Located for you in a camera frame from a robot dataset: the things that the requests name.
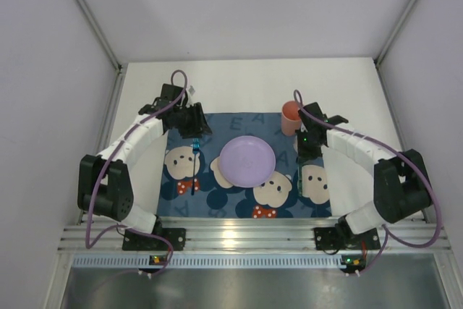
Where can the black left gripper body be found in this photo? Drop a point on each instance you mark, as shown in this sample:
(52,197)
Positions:
(193,127)

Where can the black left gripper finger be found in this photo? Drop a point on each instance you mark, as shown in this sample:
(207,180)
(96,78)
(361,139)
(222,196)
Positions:
(202,125)
(189,134)

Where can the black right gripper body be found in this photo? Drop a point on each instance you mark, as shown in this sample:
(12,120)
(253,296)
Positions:
(308,153)

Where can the blue plastic fork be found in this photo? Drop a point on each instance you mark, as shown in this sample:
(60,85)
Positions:
(196,155)

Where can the metal spoon patterned handle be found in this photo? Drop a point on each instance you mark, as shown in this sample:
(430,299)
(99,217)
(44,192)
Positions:
(300,180)

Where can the coral plastic cup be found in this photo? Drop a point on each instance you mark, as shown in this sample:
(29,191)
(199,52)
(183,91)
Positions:
(290,119)

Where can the blue bear print placemat cloth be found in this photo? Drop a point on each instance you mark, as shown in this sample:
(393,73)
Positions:
(215,197)

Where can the purple plastic plate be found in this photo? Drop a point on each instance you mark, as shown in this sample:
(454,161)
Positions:
(247,161)

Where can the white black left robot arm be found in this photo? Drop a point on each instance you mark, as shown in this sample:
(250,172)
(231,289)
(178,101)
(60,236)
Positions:
(104,184)

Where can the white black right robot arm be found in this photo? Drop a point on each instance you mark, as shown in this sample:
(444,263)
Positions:
(401,186)

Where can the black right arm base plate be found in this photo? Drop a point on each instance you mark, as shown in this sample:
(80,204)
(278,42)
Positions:
(329,239)

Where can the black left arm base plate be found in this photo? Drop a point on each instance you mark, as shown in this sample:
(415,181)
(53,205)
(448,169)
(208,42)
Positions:
(136,242)

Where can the aluminium mounting rail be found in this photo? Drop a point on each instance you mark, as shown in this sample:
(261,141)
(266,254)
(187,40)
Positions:
(291,236)

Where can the blue slotted cable duct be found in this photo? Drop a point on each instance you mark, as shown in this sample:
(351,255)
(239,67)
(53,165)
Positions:
(216,261)

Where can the right aluminium frame post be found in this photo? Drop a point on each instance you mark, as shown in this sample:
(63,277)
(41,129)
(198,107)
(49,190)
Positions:
(393,35)

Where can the aluminium frame post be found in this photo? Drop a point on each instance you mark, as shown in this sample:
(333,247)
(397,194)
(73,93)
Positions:
(97,31)
(393,35)

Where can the left aluminium frame post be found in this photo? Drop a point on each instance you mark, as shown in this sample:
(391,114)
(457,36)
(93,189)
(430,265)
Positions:
(97,31)

